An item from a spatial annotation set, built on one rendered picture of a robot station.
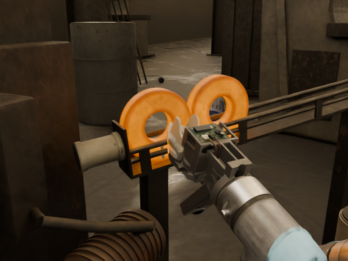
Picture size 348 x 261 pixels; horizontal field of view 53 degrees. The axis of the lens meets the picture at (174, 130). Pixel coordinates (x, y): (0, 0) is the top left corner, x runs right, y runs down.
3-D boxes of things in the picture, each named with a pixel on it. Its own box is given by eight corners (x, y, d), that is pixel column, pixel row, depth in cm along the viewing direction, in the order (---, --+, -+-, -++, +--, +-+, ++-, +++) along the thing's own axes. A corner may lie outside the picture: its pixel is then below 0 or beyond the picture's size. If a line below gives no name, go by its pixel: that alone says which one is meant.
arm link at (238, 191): (265, 224, 53) (221, 239, 50) (247, 203, 57) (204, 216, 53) (280, 188, 49) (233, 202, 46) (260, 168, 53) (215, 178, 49)
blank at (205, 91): (181, 81, 76) (189, 84, 74) (239, 68, 83) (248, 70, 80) (187, 146, 82) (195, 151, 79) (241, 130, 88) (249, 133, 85)
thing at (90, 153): (75, 165, 72) (70, 139, 70) (117, 154, 75) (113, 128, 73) (83, 177, 67) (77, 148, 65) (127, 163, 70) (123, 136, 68)
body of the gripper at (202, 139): (220, 118, 60) (264, 162, 52) (210, 157, 65) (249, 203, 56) (180, 124, 57) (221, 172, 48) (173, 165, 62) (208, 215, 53)
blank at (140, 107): (113, 95, 70) (118, 99, 67) (181, 81, 76) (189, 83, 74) (124, 165, 75) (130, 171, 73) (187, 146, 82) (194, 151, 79)
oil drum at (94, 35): (63, 120, 329) (53, 20, 302) (103, 106, 379) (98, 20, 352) (115, 129, 303) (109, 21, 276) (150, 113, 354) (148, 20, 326)
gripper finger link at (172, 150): (184, 135, 65) (208, 164, 59) (183, 143, 66) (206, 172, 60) (161, 139, 63) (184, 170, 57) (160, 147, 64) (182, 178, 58)
